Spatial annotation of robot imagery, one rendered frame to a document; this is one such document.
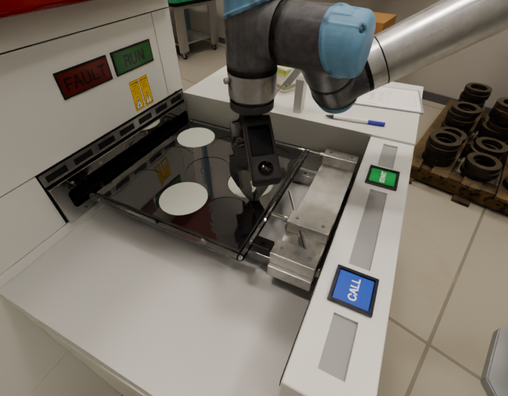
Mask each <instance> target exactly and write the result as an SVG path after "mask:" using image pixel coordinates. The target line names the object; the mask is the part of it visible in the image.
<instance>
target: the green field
mask: <svg viewBox="0 0 508 396"><path fill-rule="evenodd" d="M113 59H114V61H115V64H116V68H117V71H118V74H121V73H123V72H125V71H128V70H130V69H132V68H135V67H137V66H139V65H140V64H144V63H145V62H147V61H150V60H152V59H153V57H152V53H151V49H150V46H149V41H148V42H144V43H142V44H139V45H137V46H133V47H131V48H129V49H126V50H123V51H120V52H118V53H114V54H113Z"/></svg>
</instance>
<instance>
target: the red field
mask: <svg viewBox="0 0 508 396"><path fill-rule="evenodd" d="M110 78H112V77H111V75H110V72H109V68H108V65H107V63H106V60H105V58H102V59H100V60H96V61H94V62H91V63H89V64H85V65H83V66H81V67H78V68H75V69H72V70H71V71H67V72H65V73H62V74H59V75H57V79H58V81H59V83H60V84H61V88H62V90H63V91H64V94H65V96H66V97H69V96H71V95H73V94H76V93H78V92H80V91H82V90H85V89H87V88H89V87H91V86H94V85H96V84H98V83H101V82H103V81H105V80H107V79H110Z"/></svg>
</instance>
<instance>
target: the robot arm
mask: <svg viewBox="0 0 508 396"><path fill-rule="evenodd" d="M222 18H223V21H224V34H225V47H226V70H227V75H228V77H226V78H224V79H223V83H224V84H228V92H229V97H230V108H231V109H232V110H233V111H234V112H236V113H238V114H239V117H238V119H230V140H231V147H232V150H233V154H232V155H229V159H230V161H229V168H230V175H231V177H232V179H233V180H234V182H235V183H236V185H237V187H238V188H239V189H240V190H241V192H242V193H243V194H244V195H245V196H246V197H247V198H248V199H249V200H251V201H253V200H255V201H256V200H258V199H259V198H260V197H261V196H262V195H263V193H264V192H265V191H266V189H267V188H268V186H269V185H275V184H279V183H280V182H281V179H282V173H281V168H280V164H279V160H278V156H279V153H278V150H277V149H276V143H275V140H274V133H273V129H272V125H271V118H270V116H269V115H264V114H266V113H268V112H270V111H271V110H272V109H273V108H274V98H275V97H276V89H277V74H278V65H280V66H284V67H288V68H295V69H300V70H301V72H302V74H303V76H304V79H305V81H306V83H307V84H308V86H309V88H310V91H311V96H312V98H313V99H314V101H315V103H316V104H317V105H318V106H319V107H320V108H321V109H322V110H323V111H325V112H328V113H330V114H340V113H342V112H346V111H347V110H349V109H350V108H351V107H352V106H353V104H354V103H355V102H356V100H357V98H358V97H360V96H362V95H364V94H367V93H369V92H370V91H372V90H376V89H377V88H379V87H381V86H384V85H386V84H388V83H390V82H393V81H395V80H397V79H399V78H402V77H404V76H405V75H408V74H410V73H412V72H415V71H417V70H419V69H421V68H423V67H425V66H428V65H430V64H432V63H434V62H436V61H439V60H441V59H443V58H445V57H448V56H450V55H452V54H453V53H457V52H458V51H460V50H463V49H465V48H467V47H469V46H472V45H474V44H476V43H478V42H480V41H483V40H485V39H487V38H489V37H492V36H493V35H496V34H498V33H500V32H502V31H505V30H506V29H508V0H440V1H439V2H437V3H435V4H433V5H431V6H429V7H427V8H425V9H423V10H421V11H420V12H418V13H415V14H414V15H412V16H409V17H408V18H406V19H404V20H402V21H400V22H399V23H397V24H394V25H392V26H391V27H388V28H386V29H384V30H383V31H381V32H379V33H377V34H376V35H375V34H374V32H375V29H376V17H375V15H374V12H373V11H372V10H370V9H366V8H361V7H356V6H350V5H349V4H347V3H343V2H338V3H335V4H333V3H325V2H309V1H301V0H223V17H222ZM251 181H252V184H251ZM252 186H254V187H256V189H255V191H252Z"/></svg>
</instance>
